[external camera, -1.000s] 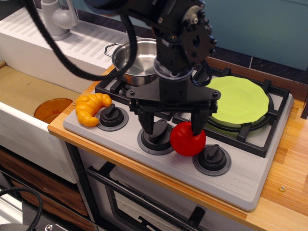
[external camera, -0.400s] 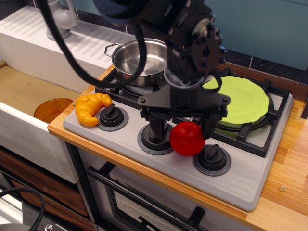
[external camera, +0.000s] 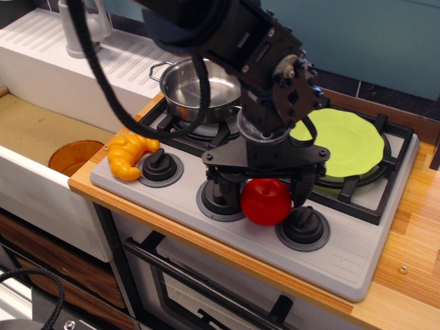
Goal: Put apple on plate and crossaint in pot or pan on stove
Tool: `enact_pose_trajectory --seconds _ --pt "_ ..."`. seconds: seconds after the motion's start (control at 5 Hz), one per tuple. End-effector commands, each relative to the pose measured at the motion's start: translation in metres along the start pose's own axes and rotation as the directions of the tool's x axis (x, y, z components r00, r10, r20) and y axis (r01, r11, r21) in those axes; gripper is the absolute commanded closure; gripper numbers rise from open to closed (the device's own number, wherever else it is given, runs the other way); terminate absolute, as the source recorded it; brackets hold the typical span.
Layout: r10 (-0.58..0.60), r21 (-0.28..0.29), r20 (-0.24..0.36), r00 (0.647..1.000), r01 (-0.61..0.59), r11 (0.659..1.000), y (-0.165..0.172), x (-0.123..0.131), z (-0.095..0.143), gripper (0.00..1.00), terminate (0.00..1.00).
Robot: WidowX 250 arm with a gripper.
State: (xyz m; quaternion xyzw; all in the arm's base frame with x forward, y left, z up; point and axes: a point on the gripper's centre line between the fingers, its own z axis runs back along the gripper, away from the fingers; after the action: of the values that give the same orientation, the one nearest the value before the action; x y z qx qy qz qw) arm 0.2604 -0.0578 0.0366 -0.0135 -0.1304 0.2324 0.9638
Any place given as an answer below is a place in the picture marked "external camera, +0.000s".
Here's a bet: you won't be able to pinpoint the light green plate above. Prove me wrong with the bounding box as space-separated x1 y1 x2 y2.
309 108 385 178

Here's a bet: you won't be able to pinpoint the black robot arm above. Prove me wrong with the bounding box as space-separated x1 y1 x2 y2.
142 1 329 212

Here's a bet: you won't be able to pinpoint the red plastic apple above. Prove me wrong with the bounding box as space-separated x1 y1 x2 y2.
240 179 292 226

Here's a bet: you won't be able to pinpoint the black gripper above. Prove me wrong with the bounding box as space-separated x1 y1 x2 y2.
201 137 331 208

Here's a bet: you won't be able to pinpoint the black middle stove knob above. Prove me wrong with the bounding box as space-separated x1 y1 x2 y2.
196 180 245 222

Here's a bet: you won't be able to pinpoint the grey toy faucet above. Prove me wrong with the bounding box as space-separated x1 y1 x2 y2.
58 0 112 58

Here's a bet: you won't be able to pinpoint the black stove knob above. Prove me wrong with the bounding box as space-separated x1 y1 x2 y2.
196 180 245 222
137 148 184 188
276 206 331 252

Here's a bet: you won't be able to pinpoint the black braided cable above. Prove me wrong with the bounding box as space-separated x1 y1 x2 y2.
0 267 66 330

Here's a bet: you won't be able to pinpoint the black right stove knob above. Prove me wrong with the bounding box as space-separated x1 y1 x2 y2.
276 206 331 252

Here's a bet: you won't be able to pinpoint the toy oven door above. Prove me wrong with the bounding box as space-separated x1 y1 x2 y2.
126 232 350 329

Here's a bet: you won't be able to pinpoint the orange sink drain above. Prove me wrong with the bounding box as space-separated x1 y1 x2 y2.
48 140 104 177

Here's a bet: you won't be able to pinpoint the grey toy stove top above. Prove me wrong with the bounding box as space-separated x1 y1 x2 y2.
90 133 419 301

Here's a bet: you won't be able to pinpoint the yellow plastic croissant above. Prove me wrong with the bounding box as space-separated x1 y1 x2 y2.
107 134 160 182

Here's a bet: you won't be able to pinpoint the black burner grate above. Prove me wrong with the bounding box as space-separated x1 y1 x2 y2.
309 98 414 225
139 98 240 157

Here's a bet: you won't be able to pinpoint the white toy sink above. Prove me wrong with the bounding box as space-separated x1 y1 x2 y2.
0 8 200 263

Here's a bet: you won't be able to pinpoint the stainless steel pot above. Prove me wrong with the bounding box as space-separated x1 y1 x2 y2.
149 58 241 124

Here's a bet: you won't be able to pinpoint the wooden drawer fronts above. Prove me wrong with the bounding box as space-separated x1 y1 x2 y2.
1 210 136 330

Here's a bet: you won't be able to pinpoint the black right burner grate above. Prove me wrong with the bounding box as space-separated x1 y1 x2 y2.
309 98 414 225

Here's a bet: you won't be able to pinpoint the black left stove knob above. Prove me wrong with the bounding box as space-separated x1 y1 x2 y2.
137 148 184 188

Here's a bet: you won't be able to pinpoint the black oven door handle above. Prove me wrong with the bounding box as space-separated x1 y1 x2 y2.
124 238 293 329

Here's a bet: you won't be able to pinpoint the black left burner grate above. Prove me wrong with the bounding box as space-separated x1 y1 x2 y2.
139 98 240 157

